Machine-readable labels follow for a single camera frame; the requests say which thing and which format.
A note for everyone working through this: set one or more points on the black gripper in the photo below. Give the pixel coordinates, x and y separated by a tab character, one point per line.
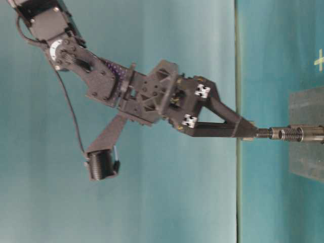
162	94

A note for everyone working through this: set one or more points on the silver metal washer sleeve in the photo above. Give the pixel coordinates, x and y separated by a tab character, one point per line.
251	130

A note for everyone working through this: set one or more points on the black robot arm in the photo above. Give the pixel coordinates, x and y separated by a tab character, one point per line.
54	31

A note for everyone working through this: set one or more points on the front threaded steel shaft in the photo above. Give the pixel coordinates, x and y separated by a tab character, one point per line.
302	134

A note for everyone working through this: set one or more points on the threaded steel shaft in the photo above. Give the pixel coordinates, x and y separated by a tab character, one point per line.
272	132
302	134

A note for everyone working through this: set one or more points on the rear threaded steel shaft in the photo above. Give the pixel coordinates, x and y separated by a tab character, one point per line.
272	132

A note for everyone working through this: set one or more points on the grey metal base block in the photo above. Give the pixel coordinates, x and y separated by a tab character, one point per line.
306	108

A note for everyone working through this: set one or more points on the yellow tape cross mark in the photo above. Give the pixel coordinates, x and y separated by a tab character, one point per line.
319	61

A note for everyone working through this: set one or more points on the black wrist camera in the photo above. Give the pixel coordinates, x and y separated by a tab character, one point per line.
103	164

